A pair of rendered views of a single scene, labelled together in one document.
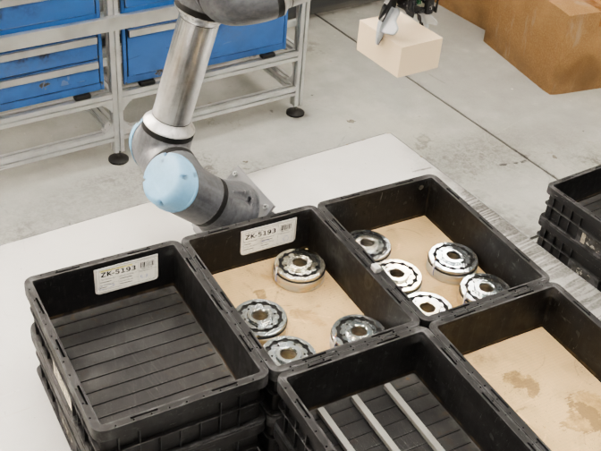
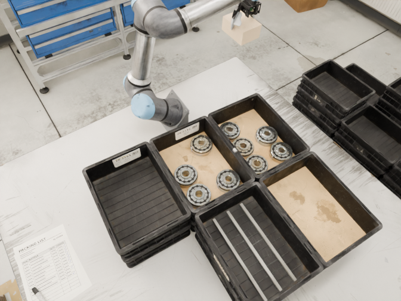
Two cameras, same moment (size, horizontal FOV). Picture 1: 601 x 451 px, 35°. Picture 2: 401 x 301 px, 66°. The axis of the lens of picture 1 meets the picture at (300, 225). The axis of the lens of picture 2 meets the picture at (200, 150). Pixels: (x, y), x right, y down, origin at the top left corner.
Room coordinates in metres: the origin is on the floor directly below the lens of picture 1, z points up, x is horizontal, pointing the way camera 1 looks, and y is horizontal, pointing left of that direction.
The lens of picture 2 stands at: (0.64, 0.01, 2.02)
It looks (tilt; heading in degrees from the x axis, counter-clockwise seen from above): 56 degrees down; 359
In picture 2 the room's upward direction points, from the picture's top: 3 degrees clockwise
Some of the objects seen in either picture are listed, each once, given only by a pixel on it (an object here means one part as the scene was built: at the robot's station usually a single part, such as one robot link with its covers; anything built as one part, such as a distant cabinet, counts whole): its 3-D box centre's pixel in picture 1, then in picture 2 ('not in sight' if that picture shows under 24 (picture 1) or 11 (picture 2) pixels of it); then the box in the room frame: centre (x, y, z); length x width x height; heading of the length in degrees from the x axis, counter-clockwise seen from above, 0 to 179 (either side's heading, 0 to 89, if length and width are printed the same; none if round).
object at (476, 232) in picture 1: (424, 264); (255, 139); (1.50, -0.26, 0.87); 0.40 x 0.30 x 0.11; 32
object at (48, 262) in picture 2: not in sight; (49, 268); (0.94, 0.60, 0.70); 0.33 x 0.23 x 0.01; 36
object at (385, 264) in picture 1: (396, 276); (243, 146); (1.47, -0.20, 0.86); 0.10 x 0.10 x 0.01
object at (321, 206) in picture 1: (428, 244); (256, 132); (1.50, -0.26, 0.92); 0.40 x 0.30 x 0.02; 32
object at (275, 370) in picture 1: (295, 284); (200, 160); (1.34, 0.00, 0.92); 0.40 x 0.30 x 0.02; 32
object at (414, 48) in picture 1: (398, 43); (241, 27); (2.04, -0.19, 1.09); 0.16 x 0.12 x 0.07; 36
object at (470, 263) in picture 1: (452, 258); (267, 134); (1.54, -0.32, 0.86); 0.10 x 0.10 x 0.01
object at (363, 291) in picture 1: (293, 304); (199, 166); (1.34, 0.00, 0.87); 0.40 x 0.30 x 0.11; 32
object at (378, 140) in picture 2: not in sight; (367, 146); (1.88, -1.16, 0.31); 0.40 x 0.30 x 0.34; 36
